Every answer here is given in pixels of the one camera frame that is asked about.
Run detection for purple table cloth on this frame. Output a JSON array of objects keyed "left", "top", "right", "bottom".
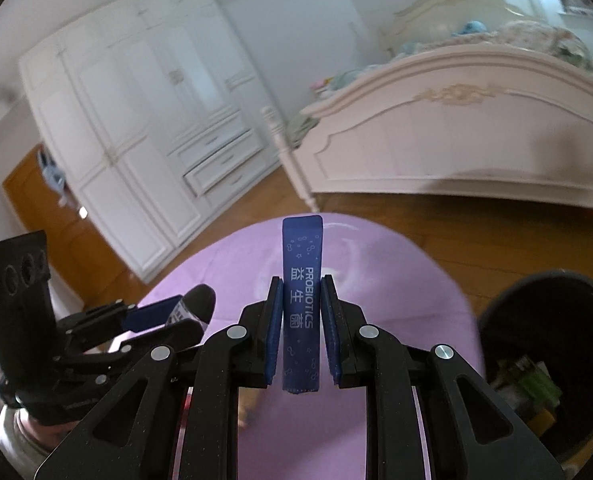
[{"left": 136, "top": 212, "right": 487, "bottom": 480}]

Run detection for black trash bin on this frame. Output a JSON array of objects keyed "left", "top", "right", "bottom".
[{"left": 476, "top": 270, "right": 593, "bottom": 466}]

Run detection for person's left forearm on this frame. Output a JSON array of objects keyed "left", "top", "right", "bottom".
[{"left": 0, "top": 407, "right": 82, "bottom": 478}]

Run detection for blue sachet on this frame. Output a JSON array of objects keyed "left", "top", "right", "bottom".
[{"left": 281, "top": 215, "right": 323, "bottom": 395}]

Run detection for green grey cloth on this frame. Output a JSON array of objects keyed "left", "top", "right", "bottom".
[{"left": 556, "top": 35, "right": 593, "bottom": 73}]

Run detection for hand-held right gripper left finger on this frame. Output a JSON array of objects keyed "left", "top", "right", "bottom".
[{"left": 34, "top": 275, "right": 284, "bottom": 480}]

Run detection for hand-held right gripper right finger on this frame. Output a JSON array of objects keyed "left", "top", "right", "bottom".
[{"left": 320, "top": 274, "right": 567, "bottom": 480}]

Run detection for wooden door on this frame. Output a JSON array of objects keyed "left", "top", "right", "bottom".
[{"left": 1, "top": 142, "right": 144, "bottom": 311}]

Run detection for pale green blanket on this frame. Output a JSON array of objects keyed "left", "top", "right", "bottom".
[{"left": 284, "top": 67, "right": 372, "bottom": 148}]

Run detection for green white packet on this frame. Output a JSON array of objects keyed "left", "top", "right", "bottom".
[{"left": 496, "top": 355, "right": 562, "bottom": 407}]

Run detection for cream carved bed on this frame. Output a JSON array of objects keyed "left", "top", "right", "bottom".
[{"left": 261, "top": 0, "right": 593, "bottom": 221}]

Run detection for black white wrapper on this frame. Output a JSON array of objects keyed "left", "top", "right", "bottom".
[{"left": 169, "top": 284, "right": 218, "bottom": 336}]

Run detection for blue hanging clothes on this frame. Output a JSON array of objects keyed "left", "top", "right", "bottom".
[{"left": 36, "top": 152, "right": 72, "bottom": 206}]

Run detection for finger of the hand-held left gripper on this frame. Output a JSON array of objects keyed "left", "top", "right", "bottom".
[
  {"left": 56, "top": 296, "right": 192, "bottom": 348},
  {"left": 54, "top": 317, "right": 208, "bottom": 377}
]

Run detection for floral quilt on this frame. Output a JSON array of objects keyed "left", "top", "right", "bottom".
[{"left": 391, "top": 20, "right": 593, "bottom": 68}]

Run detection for white wardrobe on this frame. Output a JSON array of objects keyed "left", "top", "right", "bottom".
[{"left": 19, "top": 0, "right": 277, "bottom": 283}]

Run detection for blue plush toy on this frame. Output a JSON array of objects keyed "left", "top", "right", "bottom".
[{"left": 451, "top": 19, "right": 492, "bottom": 38}]

